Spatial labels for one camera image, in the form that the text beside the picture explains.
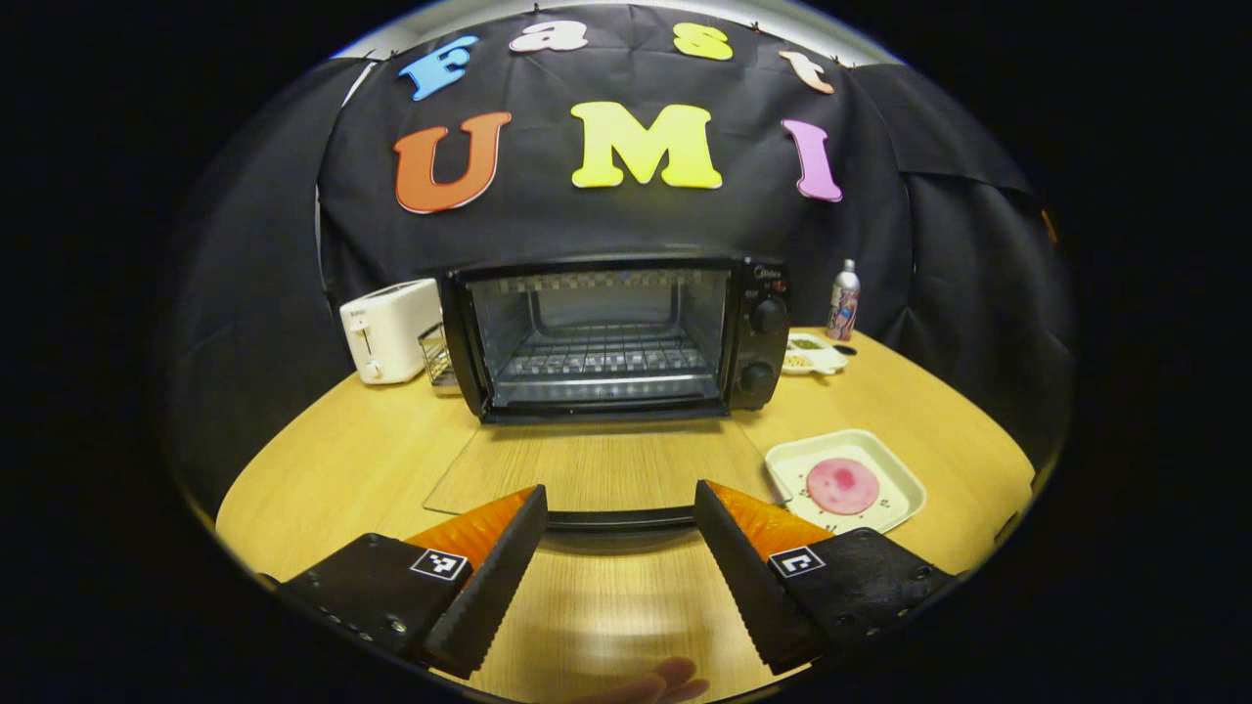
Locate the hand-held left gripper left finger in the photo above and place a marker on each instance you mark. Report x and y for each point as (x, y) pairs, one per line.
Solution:
(494, 587)

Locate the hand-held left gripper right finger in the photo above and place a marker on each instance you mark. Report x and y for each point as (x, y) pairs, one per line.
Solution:
(743, 587)

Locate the pink ham slice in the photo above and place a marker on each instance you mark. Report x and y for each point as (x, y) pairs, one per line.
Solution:
(841, 486)

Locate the white square plate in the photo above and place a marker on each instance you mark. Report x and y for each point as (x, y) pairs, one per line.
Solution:
(895, 484)

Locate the black electric oven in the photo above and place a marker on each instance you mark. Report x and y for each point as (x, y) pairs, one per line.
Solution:
(758, 342)

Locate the white divided seasoning dish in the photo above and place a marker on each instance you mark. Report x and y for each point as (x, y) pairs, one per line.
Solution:
(810, 354)

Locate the white toaster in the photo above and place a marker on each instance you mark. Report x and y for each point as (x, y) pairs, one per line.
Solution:
(391, 332)

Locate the silver spray bottle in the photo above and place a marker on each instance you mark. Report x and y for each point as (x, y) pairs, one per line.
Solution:
(843, 303)

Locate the black backdrop cloth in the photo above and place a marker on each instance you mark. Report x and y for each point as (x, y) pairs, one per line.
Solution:
(587, 225)

